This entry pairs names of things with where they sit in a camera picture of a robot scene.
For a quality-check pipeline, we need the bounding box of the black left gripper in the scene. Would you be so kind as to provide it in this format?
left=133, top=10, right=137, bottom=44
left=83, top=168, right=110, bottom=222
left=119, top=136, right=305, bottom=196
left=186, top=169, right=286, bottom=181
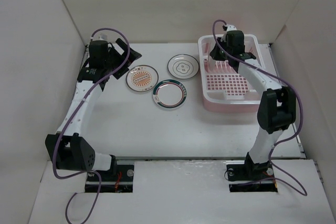
left=104, top=39, right=141, bottom=79

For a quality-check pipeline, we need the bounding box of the orange sunburst plate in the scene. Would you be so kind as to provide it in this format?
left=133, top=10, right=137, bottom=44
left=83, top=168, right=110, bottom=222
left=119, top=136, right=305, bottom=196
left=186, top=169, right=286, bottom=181
left=126, top=65, right=159, bottom=92

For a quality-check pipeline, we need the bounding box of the white plate black rim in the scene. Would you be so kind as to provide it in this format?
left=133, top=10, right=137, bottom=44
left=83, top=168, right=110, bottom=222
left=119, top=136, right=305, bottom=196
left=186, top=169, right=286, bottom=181
left=167, top=54, right=200, bottom=79

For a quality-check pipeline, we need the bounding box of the white plate green rim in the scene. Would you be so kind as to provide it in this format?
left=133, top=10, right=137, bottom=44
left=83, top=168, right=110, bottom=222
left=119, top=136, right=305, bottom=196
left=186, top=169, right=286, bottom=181
left=152, top=79, right=187, bottom=110

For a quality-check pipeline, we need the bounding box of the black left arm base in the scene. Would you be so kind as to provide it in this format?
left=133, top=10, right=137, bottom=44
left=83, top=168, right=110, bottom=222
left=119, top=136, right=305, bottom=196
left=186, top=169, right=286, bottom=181
left=85, top=161, right=134, bottom=193

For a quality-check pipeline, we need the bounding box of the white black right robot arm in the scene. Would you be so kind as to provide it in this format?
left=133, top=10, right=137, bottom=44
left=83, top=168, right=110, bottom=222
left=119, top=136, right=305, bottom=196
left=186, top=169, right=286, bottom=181
left=209, top=30, right=296, bottom=182

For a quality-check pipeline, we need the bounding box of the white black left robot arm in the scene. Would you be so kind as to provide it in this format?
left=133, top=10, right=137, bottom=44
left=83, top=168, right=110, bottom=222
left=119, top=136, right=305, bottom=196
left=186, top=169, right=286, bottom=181
left=45, top=38, right=141, bottom=180

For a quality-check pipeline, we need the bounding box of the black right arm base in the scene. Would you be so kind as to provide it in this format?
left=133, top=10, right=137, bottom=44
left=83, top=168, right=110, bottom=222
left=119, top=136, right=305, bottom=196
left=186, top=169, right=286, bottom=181
left=225, top=163, right=278, bottom=193

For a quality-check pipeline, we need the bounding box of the pink white dish rack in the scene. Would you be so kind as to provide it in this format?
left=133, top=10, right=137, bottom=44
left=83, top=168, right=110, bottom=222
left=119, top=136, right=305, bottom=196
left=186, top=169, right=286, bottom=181
left=198, top=35, right=281, bottom=113

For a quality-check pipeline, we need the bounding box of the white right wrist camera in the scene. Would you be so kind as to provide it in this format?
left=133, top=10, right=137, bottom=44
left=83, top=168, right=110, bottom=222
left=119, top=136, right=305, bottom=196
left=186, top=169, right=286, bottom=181
left=222, top=24, right=237, bottom=33

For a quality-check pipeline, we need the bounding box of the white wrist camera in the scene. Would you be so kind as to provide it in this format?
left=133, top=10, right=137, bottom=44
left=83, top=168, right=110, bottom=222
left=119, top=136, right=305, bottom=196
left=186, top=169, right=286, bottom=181
left=91, top=33, right=108, bottom=41
left=222, top=24, right=237, bottom=33

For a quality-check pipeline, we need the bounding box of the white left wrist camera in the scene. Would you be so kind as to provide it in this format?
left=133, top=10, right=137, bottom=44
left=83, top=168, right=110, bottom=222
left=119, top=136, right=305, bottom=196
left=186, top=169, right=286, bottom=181
left=91, top=33, right=108, bottom=41

